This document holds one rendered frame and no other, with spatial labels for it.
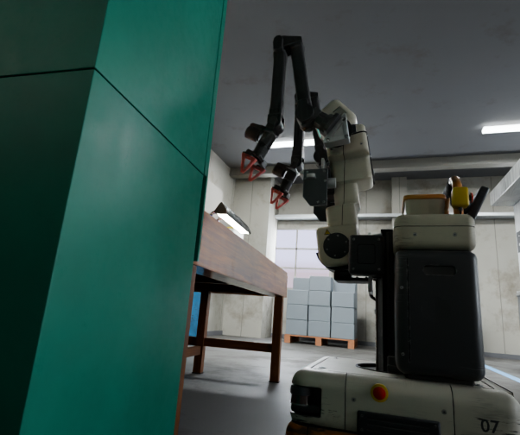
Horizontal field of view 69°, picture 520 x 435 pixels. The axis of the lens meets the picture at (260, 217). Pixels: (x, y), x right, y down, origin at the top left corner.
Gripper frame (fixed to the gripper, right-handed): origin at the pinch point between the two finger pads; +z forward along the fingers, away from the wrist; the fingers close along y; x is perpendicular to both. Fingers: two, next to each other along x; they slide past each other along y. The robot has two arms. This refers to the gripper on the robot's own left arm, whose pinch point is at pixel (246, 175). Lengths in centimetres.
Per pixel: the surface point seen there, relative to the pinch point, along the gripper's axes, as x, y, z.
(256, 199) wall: -270, -606, -70
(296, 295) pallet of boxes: -79, -550, 59
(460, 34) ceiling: 7, -245, -280
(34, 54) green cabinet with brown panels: -2, 94, 14
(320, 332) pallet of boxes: -12, -549, 94
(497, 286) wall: 215, -681, -139
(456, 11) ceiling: -2, -211, -275
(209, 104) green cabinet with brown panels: -1.4, 43.0, -7.5
